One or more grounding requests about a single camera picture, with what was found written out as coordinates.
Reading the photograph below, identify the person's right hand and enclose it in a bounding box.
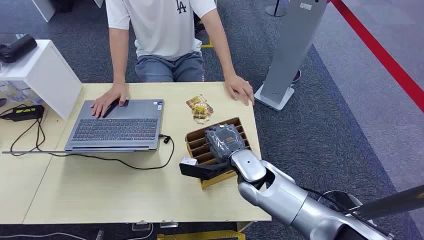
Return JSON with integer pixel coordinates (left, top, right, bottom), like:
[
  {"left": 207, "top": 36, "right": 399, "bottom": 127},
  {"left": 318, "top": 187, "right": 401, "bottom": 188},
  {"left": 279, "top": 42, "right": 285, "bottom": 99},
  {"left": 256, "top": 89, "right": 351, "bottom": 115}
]
[{"left": 90, "top": 82, "right": 129, "bottom": 119}]

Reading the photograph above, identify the person's left hand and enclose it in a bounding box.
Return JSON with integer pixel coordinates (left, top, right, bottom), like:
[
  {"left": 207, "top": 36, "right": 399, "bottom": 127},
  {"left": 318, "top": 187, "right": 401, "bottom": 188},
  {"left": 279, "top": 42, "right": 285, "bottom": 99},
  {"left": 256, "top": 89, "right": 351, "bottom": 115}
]
[{"left": 224, "top": 73, "right": 255, "bottom": 107}]

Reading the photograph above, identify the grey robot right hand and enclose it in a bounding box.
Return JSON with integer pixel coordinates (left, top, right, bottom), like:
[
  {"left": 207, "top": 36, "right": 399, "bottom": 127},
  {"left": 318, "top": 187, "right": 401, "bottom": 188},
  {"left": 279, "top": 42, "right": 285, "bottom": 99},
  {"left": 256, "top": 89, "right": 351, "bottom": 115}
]
[{"left": 204, "top": 123, "right": 247, "bottom": 164}]

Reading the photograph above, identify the brown slotted card holder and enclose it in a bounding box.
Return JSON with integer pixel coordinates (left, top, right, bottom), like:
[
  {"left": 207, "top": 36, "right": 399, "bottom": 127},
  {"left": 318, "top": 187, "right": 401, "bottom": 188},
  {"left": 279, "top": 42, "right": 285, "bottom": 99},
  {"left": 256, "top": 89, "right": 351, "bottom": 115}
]
[{"left": 184, "top": 116, "right": 252, "bottom": 191}]

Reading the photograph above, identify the person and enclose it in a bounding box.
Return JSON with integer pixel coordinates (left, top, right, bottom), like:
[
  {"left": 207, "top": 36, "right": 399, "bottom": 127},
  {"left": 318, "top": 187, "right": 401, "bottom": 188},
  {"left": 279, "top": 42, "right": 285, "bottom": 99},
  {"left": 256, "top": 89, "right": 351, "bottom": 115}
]
[{"left": 105, "top": 0, "right": 218, "bottom": 83}]

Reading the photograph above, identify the grey laptop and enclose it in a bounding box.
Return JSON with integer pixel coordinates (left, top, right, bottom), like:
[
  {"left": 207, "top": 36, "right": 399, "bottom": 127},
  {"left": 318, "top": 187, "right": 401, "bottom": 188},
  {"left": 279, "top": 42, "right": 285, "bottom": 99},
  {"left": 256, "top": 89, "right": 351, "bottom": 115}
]
[{"left": 1, "top": 99, "right": 165, "bottom": 155}]

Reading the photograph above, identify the white box stand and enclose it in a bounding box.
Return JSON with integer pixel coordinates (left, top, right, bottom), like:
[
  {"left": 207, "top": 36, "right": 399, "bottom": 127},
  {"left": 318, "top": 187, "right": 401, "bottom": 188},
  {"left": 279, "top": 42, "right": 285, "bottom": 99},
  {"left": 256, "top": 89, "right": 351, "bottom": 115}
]
[{"left": 0, "top": 39, "right": 84, "bottom": 120}]

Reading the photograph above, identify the grey kiosk stand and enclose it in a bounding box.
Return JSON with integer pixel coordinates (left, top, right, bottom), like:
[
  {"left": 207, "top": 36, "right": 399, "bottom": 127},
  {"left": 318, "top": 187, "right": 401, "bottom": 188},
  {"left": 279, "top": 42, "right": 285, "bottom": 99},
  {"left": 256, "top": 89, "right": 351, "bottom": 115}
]
[{"left": 254, "top": 0, "right": 329, "bottom": 112}]

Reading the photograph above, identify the round stand base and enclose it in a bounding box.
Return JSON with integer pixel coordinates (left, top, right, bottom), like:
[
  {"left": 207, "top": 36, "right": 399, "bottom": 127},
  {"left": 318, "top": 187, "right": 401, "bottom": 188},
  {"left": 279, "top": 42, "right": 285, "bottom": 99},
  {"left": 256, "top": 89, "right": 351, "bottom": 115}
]
[{"left": 264, "top": 0, "right": 290, "bottom": 18}]

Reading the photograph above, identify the black power adapter yellow label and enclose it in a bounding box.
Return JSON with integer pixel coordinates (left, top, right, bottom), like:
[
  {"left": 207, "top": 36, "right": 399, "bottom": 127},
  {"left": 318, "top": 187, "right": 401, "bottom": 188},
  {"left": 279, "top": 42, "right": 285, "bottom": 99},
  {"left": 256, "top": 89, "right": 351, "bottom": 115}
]
[{"left": 0, "top": 104, "right": 46, "bottom": 123}]

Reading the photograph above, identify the clear plastic container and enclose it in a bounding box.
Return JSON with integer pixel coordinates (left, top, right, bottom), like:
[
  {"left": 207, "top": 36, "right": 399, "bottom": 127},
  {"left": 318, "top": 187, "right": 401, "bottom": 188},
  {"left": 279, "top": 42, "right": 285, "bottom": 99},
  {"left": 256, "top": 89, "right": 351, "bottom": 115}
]
[{"left": 0, "top": 80, "right": 44, "bottom": 108}]

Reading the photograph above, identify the black device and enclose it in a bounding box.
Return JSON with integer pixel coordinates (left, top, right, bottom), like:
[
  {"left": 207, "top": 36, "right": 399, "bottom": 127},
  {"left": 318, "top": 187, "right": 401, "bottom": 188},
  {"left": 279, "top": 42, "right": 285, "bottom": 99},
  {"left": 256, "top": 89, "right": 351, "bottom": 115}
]
[{"left": 0, "top": 34, "right": 38, "bottom": 64}]

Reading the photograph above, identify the white cabinet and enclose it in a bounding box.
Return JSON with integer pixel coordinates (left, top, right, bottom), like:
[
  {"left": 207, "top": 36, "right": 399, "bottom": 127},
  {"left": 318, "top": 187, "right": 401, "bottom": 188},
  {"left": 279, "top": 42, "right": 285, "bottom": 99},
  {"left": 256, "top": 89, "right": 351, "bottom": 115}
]
[{"left": 31, "top": 0, "right": 57, "bottom": 23}]

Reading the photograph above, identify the red floor tape strip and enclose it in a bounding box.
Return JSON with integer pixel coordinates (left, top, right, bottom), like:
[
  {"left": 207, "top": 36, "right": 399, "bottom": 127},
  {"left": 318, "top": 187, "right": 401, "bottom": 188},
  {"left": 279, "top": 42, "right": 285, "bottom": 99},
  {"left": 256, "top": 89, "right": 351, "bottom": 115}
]
[{"left": 330, "top": 0, "right": 424, "bottom": 114}]

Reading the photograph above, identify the dark pole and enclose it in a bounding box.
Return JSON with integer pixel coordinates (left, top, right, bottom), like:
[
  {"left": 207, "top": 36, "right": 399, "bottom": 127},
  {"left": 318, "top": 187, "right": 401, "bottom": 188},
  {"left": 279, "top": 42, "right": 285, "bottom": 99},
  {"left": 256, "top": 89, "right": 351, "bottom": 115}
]
[{"left": 355, "top": 184, "right": 424, "bottom": 220}]

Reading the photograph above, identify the black bracket pale wrist camera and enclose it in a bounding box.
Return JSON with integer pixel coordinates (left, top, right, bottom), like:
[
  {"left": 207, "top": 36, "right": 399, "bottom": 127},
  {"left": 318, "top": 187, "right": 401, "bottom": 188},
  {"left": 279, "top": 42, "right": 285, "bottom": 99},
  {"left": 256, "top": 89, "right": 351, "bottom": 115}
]
[{"left": 179, "top": 156, "right": 237, "bottom": 182}]

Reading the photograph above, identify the black laptop power cable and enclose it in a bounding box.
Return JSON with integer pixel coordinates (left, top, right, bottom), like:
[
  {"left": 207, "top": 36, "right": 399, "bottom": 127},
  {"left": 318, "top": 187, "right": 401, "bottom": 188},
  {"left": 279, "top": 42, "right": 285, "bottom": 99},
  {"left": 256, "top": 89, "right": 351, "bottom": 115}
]
[{"left": 9, "top": 117, "right": 175, "bottom": 171}]

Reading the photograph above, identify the yellow table frame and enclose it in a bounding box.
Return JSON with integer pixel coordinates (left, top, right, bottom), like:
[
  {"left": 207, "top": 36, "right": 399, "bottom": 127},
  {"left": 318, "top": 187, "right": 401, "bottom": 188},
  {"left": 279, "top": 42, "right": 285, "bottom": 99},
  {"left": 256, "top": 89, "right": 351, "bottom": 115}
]
[{"left": 156, "top": 230, "right": 247, "bottom": 240}]

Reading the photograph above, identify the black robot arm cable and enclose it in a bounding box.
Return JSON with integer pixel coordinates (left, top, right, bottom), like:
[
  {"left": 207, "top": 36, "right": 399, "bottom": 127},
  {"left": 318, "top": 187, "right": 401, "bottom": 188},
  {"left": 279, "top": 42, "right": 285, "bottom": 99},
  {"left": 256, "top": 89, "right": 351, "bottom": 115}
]
[{"left": 299, "top": 186, "right": 396, "bottom": 239}]

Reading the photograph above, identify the white floor cable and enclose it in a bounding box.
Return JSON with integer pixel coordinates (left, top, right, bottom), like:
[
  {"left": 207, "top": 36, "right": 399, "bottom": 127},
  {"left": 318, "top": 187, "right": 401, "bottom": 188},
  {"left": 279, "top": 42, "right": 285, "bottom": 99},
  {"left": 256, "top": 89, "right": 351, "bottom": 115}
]
[{"left": 0, "top": 231, "right": 88, "bottom": 240}]

